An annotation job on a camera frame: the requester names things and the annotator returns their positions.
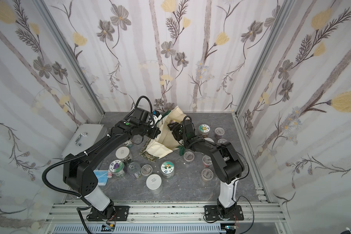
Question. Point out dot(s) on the grey label seed jar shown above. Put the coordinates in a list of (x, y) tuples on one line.
[(154, 184)]

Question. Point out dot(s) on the red orange label seed jar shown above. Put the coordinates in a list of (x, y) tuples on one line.
[(168, 169)]

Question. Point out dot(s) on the plain white lid jar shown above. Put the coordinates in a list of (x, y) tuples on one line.
[(124, 154)]

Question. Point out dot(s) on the silver tin can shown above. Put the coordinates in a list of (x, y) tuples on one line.
[(134, 170)]

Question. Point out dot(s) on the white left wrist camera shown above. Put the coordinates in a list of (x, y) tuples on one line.
[(156, 116)]

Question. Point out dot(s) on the white purple cartoon seed jar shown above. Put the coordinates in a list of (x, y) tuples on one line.
[(117, 168)]

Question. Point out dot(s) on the small white pink tube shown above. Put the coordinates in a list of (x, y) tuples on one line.
[(109, 174)]

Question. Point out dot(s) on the white cartoon label seed jar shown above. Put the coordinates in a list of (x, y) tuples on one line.
[(204, 130)]

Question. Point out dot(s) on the yellow stripe lid jar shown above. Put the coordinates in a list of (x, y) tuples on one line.
[(207, 175)]

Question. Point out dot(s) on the clear purple label seed jar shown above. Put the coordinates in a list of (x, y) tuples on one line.
[(219, 132)]

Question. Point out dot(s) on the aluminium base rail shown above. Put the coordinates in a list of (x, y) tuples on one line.
[(192, 218)]

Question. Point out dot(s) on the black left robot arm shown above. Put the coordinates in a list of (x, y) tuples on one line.
[(78, 170)]

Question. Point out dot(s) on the blue face mask pack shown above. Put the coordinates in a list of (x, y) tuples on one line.
[(102, 177)]

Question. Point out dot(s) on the grey metal case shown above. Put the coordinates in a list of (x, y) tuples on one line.
[(86, 136)]

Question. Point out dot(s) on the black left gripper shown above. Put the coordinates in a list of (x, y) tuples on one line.
[(153, 131)]

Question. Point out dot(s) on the cream canvas tote bag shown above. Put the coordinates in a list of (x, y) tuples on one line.
[(164, 143)]

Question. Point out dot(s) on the clear jar grey contents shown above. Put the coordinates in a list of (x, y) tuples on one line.
[(222, 140)]

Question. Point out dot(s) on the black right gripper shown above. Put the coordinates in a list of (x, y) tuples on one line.
[(175, 129)]

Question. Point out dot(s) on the white text label jar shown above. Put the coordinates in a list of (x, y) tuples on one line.
[(209, 139)]

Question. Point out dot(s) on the red green label jar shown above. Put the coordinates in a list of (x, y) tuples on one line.
[(207, 161)]

